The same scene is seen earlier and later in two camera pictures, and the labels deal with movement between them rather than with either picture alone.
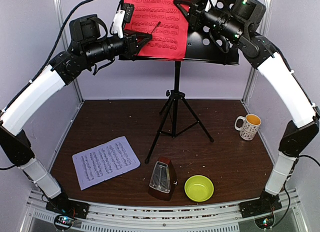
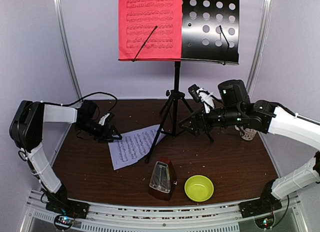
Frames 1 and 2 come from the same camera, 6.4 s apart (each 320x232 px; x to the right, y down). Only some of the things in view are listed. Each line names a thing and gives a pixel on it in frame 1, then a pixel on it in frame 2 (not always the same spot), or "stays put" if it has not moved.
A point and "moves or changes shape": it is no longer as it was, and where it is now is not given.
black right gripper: [196, 9] to [194, 119]
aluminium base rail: [293, 217] stays put
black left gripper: [131, 47] to [104, 135]
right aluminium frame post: [267, 22] stays put
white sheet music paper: [105, 162] to [134, 145]
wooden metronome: [163, 182] stays put
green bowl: [199, 188] stays put
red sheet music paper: [156, 13] moves or changes shape
